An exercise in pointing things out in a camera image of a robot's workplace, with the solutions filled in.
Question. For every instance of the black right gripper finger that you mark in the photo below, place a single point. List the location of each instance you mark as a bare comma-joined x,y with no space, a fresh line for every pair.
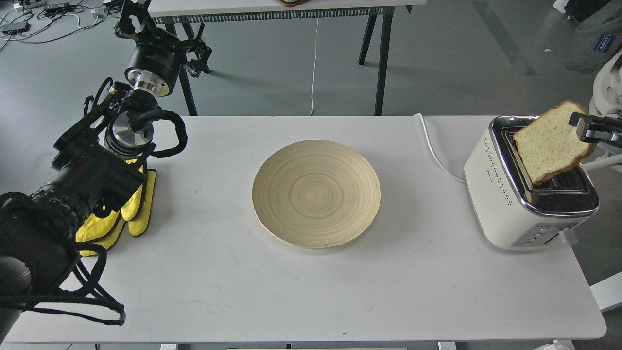
594,129

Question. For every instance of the cream two-slot toaster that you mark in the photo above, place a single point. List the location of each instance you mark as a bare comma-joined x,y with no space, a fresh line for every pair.
514,214

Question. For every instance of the round bamboo plate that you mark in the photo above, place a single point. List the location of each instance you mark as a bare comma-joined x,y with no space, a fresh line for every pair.
316,194

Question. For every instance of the white chair base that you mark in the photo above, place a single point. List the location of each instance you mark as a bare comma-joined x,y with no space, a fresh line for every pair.
607,87

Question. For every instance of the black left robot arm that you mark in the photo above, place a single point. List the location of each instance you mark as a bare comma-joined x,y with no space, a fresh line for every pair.
98,169

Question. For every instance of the slice of bread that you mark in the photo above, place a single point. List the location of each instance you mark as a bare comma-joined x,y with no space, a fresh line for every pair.
550,146

